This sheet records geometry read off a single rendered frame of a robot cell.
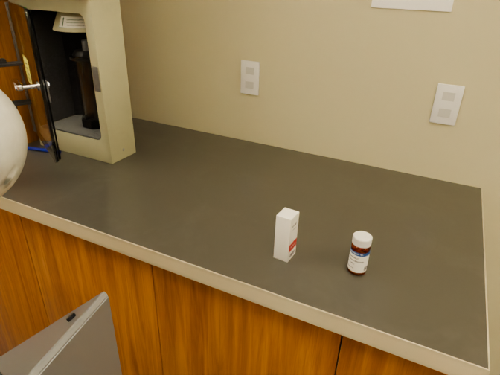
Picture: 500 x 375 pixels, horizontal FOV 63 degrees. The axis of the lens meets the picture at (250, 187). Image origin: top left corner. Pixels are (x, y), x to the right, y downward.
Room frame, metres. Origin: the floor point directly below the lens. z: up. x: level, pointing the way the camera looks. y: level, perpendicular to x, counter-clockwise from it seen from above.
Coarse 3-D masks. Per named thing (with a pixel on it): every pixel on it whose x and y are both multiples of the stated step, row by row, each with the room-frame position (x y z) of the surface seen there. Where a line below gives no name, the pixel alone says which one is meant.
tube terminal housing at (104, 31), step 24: (24, 0) 1.25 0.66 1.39; (48, 0) 1.21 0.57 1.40; (72, 0) 1.17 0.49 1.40; (96, 0) 1.17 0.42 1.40; (96, 24) 1.16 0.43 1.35; (120, 24) 1.24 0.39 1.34; (96, 48) 1.15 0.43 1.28; (120, 48) 1.23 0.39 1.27; (120, 72) 1.22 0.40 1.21; (96, 96) 1.16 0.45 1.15; (120, 96) 1.21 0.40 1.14; (120, 120) 1.20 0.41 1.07; (72, 144) 1.22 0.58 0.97; (96, 144) 1.17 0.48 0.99; (120, 144) 1.19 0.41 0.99
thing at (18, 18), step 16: (16, 16) 1.15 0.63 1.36; (16, 32) 1.20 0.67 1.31; (32, 32) 1.03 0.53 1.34; (32, 48) 1.02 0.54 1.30; (32, 64) 1.07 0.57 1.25; (32, 80) 1.12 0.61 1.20; (32, 96) 1.18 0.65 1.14; (32, 112) 1.24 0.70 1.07; (48, 112) 1.03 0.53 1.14; (48, 128) 1.03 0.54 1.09; (48, 144) 1.08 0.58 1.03
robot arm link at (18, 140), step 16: (0, 96) 0.33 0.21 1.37; (0, 112) 0.32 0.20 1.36; (16, 112) 0.34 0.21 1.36; (0, 128) 0.31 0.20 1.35; (16, 128) 0.33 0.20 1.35; (0, 144) 0.30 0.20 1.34; (16, 144) 0.32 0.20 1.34; (0, 160) 0.30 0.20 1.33; (16, 160) 0.32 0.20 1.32; (0, 176) 0.30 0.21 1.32; (16, 176) 0.32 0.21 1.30; (0, 192) 0.30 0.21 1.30
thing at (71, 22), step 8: (56, 16) 1.26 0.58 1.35; (64, 16) 1.23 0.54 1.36; (72, 16) 1.23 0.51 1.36; (80, 16) 1.23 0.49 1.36; (56, 24) 1.24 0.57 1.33; (64, 24) 1.22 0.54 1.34; (72, 24) 1.22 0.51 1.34; (80, 24) 1.22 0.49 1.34; (72, 32) 1.21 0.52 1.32; (80, 32) 1.21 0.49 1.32
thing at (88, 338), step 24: (72, 312) 0.28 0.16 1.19; (96, 312) 0.25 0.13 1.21; (48, 336) 0.25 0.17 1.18; (72, 336) 0.23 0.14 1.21; (96, 336) 0.25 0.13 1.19; (0, 360) 0.29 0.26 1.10; (24, 360) 0.23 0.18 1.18; (48, 360) 0.20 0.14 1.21; (72, 360) 0.22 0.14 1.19; (96, 360) 0.24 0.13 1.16
